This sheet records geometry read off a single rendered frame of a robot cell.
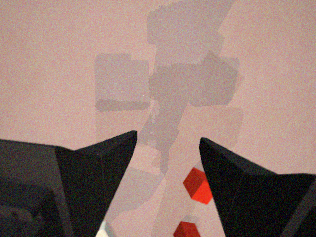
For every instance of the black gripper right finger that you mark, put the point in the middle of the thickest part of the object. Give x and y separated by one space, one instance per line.
251 200

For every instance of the red cube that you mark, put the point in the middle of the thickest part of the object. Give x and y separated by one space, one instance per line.
197 186
186 229

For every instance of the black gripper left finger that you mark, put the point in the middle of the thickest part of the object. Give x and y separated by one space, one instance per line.
83 181

